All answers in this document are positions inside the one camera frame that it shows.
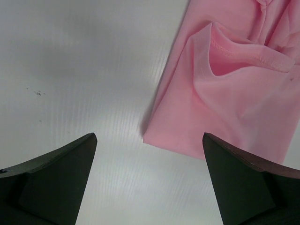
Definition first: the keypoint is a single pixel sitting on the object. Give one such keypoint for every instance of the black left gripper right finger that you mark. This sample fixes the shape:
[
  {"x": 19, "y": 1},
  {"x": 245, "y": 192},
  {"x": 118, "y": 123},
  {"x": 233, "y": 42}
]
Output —
[{"x": 249, "y": 189}]

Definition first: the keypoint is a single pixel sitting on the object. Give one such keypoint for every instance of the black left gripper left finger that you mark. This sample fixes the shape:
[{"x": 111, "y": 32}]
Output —
[{"x": 47, "y": 190}]

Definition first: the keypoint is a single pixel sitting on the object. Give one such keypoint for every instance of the pink t shirt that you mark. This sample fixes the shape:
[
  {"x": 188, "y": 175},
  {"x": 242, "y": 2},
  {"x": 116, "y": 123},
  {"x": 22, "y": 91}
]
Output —
[{"x": 234, "y": 72}]

